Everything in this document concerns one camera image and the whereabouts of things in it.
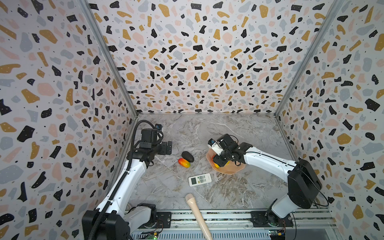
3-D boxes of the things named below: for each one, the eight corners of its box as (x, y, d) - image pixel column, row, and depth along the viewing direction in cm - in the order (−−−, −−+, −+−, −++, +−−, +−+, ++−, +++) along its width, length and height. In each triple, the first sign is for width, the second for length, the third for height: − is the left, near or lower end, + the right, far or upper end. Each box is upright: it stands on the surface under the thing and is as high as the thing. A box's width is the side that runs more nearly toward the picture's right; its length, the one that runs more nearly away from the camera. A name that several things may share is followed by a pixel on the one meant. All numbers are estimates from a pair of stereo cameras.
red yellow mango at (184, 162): (177, 163, 96) (177, 160, 93) (181, 159, 98) (180, 156, 95) (187, 169, 94) (187, 166, 91) (190, 165, 95) (190, 162, 93)
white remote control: (189, 186, 87) (189, 185, 85) (188, 178, 90) (188, 177, 88) (212, 182, 89) (212, 180, 87) (210, 174, 92) (210, 172, 90)
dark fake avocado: (181, 156, 99) (181, 153, 96) (186, 152, 101) (185, 149, 98) (190, 164, 96) (189, 161, 93) (194, 160, 98) (194, 157, 95)
